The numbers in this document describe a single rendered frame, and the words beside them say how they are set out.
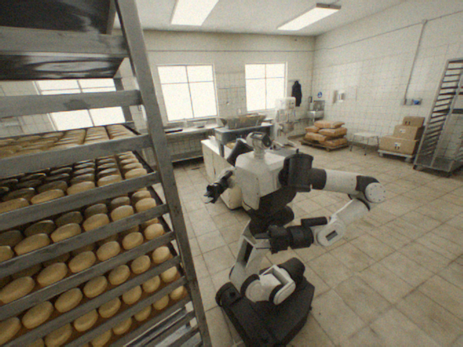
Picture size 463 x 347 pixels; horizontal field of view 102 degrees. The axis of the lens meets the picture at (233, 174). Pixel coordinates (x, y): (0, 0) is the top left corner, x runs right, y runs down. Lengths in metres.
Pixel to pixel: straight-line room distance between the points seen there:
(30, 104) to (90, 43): 0.14
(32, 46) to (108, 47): 0.10
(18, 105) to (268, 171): 0.71
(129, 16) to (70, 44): 0.11
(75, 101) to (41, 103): 0.04
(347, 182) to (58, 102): 0.86
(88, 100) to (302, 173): 0.67
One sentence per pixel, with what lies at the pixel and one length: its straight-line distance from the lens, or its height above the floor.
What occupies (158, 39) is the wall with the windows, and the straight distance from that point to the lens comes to 5.38.
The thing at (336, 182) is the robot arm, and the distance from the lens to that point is 0.83.
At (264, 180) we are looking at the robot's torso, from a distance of 0.83.
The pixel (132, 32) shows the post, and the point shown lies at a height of 1.70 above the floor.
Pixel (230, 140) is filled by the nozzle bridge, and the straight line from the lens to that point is 2.43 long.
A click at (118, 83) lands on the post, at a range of 0.88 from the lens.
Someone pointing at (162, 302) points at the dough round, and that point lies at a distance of 0.78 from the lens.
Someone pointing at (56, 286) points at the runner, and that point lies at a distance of 0.59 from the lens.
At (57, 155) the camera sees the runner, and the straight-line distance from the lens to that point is 0.47.
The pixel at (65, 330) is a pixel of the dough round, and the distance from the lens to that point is 0.76.
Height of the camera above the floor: 1.58
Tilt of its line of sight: 23 degrees down
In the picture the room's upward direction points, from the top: 5 degrees counter-clockwise
